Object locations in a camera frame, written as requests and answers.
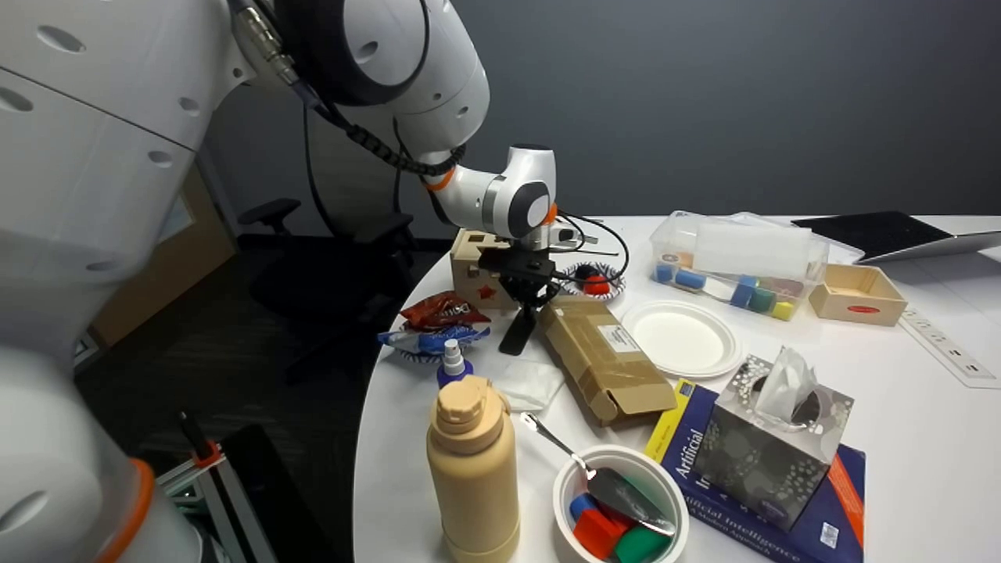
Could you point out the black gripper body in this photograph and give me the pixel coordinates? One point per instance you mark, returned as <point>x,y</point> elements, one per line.
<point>526,269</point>

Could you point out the patterned tissue box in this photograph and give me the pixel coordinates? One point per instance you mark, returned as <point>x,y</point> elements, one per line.
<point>768,447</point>

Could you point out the clear container with coloured blocks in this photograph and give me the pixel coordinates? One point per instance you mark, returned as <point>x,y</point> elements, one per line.
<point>739,260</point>

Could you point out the green block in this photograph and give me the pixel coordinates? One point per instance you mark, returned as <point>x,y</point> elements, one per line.
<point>642,545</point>

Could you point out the blue block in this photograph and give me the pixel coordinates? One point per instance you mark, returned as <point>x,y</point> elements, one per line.
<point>581,507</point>

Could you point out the white robot stand frame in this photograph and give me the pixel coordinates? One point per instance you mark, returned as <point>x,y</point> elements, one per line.
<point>213,481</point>

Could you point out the black office chair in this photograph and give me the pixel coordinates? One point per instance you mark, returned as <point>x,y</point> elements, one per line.
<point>313,260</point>

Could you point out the red chips bag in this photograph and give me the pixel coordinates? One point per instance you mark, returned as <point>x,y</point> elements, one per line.
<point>441,312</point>

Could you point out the grey flat tablet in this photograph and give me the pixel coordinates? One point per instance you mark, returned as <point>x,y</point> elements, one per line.
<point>940,254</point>

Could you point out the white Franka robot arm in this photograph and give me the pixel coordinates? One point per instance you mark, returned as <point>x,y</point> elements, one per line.
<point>396,64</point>

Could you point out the yellow pad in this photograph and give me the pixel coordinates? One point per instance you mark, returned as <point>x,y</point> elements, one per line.
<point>669,418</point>

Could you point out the metal spoon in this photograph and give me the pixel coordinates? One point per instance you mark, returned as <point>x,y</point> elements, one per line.
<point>628,499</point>

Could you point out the blue spray bottle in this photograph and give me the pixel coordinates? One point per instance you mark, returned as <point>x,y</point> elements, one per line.
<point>454,363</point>

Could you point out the blue book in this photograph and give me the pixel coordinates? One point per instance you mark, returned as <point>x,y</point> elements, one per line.
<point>825,527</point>

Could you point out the brown board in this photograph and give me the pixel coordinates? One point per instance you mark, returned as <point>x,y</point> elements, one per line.
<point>166,269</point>

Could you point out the black remote control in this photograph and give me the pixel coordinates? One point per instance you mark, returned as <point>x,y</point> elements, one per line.
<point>517,335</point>

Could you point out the clear plastic bag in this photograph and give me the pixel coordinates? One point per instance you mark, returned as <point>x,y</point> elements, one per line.
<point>526,379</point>

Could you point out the white bowl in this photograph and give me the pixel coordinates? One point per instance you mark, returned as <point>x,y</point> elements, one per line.
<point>569,481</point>

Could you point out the small wooden tray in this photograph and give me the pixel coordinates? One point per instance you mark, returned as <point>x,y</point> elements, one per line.
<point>854,295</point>

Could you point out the small red object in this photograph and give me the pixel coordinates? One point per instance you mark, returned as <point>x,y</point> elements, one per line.
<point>595,283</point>

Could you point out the clear plastic ruler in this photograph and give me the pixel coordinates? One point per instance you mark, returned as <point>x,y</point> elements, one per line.
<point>949,349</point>

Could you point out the red block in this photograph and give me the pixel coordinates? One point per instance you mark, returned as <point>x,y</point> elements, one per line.
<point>599,533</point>

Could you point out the tan water bottle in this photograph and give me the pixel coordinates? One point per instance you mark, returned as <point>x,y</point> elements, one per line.
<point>473,470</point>

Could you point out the wooden shape sorter box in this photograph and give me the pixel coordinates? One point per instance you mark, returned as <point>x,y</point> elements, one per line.
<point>473,269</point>

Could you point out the white plate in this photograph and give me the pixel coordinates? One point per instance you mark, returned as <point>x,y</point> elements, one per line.
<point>682,340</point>

